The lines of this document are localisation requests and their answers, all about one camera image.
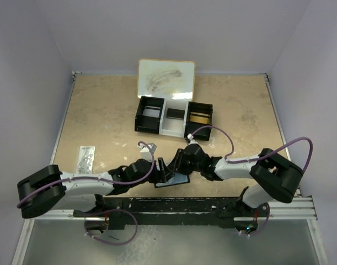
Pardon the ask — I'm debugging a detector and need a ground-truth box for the black leather card holder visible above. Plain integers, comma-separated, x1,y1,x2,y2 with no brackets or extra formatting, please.
154,173,190,188

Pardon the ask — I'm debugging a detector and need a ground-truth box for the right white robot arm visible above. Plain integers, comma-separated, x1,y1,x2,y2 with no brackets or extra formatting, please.
168,144,303,216

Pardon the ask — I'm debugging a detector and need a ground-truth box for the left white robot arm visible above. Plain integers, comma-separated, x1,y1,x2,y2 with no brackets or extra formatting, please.
17,158,174,219

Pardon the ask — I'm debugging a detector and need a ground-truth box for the gold card in tray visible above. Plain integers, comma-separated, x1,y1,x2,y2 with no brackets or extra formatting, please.
189,112,210,125

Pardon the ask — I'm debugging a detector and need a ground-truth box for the silver card in tray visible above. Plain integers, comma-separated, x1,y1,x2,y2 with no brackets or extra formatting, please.
142,106,161,118

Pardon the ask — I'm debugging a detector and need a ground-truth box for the black and white compartment tray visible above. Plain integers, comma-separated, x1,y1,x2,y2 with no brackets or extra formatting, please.
135,96,213,141

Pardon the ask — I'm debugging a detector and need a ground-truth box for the clear plastic packet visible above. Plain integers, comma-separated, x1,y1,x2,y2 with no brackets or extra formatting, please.
76,146,95,174

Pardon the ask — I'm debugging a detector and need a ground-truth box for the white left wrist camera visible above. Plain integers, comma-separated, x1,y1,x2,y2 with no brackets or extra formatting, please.
138,141,157,162

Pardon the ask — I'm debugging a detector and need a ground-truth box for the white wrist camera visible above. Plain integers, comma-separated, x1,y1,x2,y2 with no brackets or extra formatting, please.
185,134,198,145
138,141,157,162

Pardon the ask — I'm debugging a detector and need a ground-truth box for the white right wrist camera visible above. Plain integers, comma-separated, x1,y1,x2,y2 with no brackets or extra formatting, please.
185,134,198,145

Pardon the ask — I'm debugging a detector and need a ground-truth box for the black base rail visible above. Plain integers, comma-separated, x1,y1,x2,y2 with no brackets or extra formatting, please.
73,197,269,230

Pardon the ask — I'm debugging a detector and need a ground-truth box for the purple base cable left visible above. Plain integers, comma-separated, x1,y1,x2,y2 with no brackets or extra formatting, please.
84,206,139,245

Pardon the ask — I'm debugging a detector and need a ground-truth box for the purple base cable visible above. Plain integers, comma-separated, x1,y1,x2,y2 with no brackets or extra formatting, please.
238,204,271,238
84,206,139,245

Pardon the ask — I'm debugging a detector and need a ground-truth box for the white board with wooden frame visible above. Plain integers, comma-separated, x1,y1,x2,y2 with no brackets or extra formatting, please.
137,59,196,101

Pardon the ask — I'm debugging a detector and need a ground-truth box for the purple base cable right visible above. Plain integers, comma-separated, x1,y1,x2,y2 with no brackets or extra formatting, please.
238,204,271,238

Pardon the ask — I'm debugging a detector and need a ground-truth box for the aluminium table frame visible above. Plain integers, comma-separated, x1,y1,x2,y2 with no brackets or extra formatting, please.
12,71,329,265

